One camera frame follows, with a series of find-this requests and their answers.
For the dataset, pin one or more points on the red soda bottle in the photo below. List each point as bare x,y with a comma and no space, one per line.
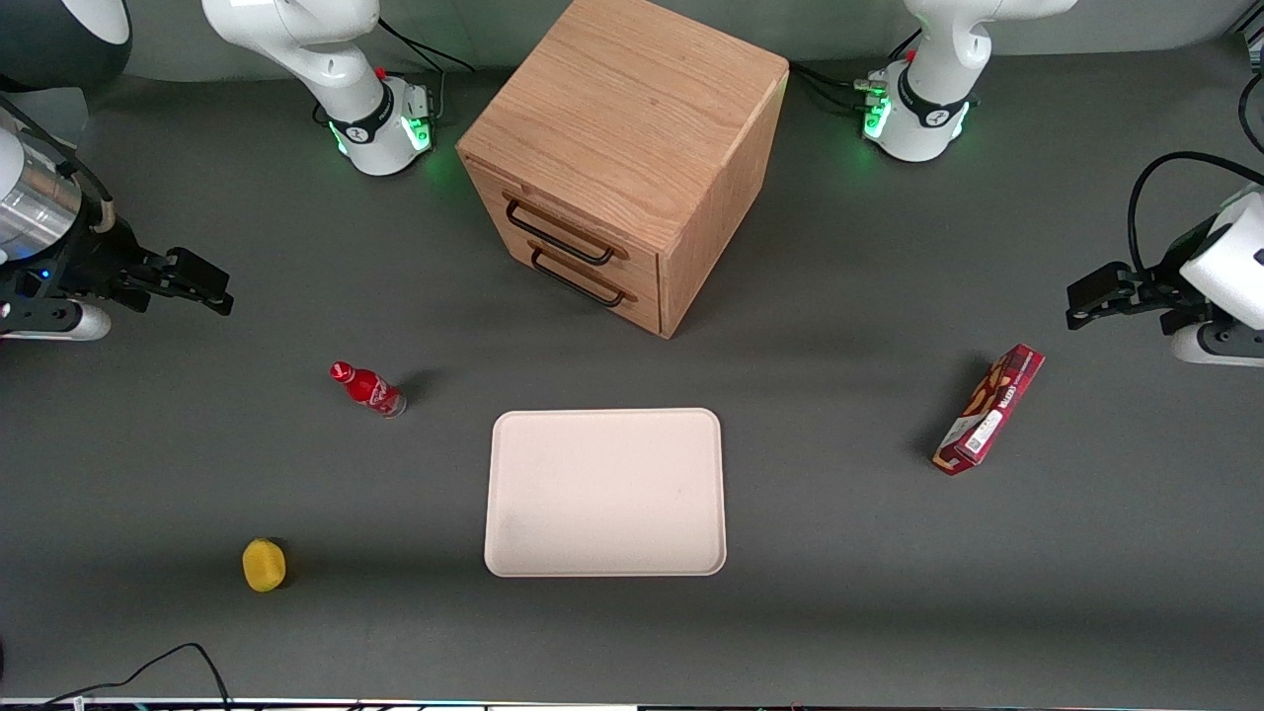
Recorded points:
367,388

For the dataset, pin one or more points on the wooden drawer cabinet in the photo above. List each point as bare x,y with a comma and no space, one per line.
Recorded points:
632,109

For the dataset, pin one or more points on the yellow lemon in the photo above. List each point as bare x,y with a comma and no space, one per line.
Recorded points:
264,565

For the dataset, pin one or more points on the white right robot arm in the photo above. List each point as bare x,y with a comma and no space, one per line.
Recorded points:
296,39

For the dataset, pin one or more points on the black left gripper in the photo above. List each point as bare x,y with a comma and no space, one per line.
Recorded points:
1161,287

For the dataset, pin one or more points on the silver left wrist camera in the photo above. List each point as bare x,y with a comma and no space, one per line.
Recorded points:
1220,346

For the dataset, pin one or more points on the beige rectangular tray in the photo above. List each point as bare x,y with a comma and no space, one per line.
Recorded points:
604,492

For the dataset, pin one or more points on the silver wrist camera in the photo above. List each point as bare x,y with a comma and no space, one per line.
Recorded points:
59,323
1220,346

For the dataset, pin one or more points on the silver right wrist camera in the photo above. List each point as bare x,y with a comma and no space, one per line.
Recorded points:
59,323

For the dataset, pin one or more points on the wooden drawer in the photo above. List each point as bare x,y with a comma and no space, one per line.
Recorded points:
573,237
592,281

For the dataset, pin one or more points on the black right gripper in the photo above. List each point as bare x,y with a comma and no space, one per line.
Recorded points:
102,260

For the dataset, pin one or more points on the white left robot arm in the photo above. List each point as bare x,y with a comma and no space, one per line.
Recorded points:
938,79

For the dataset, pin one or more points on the red snack box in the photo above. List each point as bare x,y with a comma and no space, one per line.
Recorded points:
987,415

